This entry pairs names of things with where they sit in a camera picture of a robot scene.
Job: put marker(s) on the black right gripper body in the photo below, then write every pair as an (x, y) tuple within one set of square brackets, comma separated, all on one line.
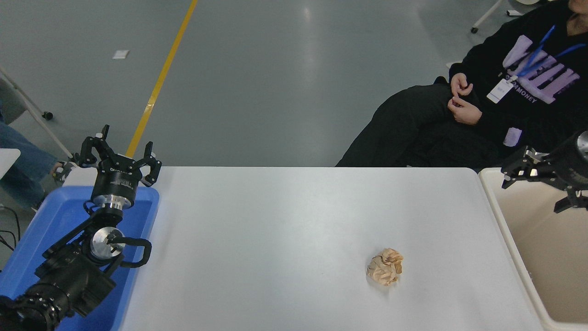
[(567, 170)]

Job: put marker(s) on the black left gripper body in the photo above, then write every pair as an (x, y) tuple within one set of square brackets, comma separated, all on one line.
[(115, 182)]

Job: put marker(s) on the seated person's left hand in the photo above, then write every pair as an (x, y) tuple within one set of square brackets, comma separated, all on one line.
[(466, 111)]

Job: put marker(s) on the seated person's right hand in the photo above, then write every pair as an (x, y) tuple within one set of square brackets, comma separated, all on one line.
[(460, 84)]

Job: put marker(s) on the blue plastic tray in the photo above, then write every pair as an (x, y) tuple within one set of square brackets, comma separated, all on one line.
[(59, 216)]

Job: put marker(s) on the large pale plastic bin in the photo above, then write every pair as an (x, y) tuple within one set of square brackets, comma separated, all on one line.
[(542, 257)]

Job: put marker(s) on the person at table end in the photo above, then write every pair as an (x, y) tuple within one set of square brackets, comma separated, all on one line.
[(23, 161)]

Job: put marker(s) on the white ID badge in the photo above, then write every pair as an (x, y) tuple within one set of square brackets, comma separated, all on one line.
[(500, 90)]

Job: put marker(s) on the white side table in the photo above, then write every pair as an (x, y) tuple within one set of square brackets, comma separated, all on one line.
[(7, 161)]

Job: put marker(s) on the white paper scrap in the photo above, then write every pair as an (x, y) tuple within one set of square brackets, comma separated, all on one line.
[(121, 54)]

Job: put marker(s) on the seated person with badge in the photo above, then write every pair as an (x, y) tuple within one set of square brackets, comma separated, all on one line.
[(413, 124)]

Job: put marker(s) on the white wheeled chair base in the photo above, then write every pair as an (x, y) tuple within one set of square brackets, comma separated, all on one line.
[(487, 16)]

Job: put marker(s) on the crumpled tan paper ball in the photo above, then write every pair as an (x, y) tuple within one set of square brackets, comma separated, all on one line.
[(385, 267)]

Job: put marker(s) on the white wheeled stand frame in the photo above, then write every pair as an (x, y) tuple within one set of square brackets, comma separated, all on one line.
[(32, 108)]

